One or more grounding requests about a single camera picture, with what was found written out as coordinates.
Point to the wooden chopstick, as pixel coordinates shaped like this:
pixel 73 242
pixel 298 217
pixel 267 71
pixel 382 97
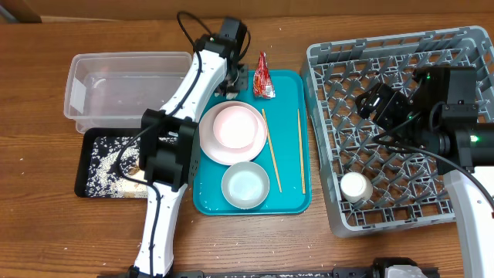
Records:
pixel 273 156
pixel 301 160

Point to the clear plastic bin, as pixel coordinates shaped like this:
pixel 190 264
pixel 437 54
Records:
pixel 115 89

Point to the rice and food waste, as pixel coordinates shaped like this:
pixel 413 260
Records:
pixel 103 179

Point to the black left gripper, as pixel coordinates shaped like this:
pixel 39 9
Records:
pixel 242 83

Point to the black plastic tray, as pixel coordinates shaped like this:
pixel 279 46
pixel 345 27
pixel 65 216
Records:
pixel 88 139

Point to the grey plastic dish rack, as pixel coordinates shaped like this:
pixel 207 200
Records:
pixel 407 190

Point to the white paper cup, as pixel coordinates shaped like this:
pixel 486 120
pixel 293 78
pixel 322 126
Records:
pixel 356 187

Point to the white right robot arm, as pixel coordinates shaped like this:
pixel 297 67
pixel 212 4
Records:
pixel 440 120

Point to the red snack wrapper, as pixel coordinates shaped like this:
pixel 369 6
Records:
pixel 262 83

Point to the pink plate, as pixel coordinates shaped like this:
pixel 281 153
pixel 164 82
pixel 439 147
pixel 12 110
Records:
pixel 223 155

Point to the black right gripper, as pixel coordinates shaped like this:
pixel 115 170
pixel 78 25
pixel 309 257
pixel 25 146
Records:
pixel 380 106

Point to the teal plastic tray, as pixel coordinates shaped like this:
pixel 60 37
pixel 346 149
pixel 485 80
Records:
pixel 281 113

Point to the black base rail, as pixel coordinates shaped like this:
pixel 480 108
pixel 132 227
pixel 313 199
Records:
pixel 382 267

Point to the white tissue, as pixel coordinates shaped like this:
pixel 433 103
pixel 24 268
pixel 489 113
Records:
pixel 231 94

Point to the grey bowl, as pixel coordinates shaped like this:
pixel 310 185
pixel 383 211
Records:
pixel 245 185

